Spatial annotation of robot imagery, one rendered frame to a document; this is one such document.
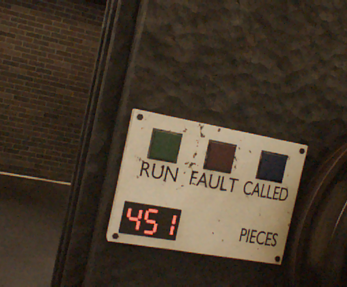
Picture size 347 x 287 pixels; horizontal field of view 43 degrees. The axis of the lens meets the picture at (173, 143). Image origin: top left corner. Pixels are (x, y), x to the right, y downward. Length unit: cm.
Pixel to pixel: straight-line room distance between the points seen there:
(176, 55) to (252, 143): 16
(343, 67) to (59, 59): 599
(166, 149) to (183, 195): 7
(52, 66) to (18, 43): 54
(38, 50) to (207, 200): 605
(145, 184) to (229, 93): 18
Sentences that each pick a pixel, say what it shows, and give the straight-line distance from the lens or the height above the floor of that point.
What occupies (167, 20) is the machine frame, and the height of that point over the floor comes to 137.
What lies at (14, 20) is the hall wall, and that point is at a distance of 667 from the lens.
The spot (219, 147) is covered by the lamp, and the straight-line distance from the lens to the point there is 61.
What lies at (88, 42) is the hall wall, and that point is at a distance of 660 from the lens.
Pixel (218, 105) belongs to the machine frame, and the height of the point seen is 127.
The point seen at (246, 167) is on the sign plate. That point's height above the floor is 119.
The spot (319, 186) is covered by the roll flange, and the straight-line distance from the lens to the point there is 61.
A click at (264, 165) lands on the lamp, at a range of 64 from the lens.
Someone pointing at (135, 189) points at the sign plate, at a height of 113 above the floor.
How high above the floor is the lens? 124
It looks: 3 degrees down
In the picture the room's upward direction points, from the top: 12 degrees clockwise
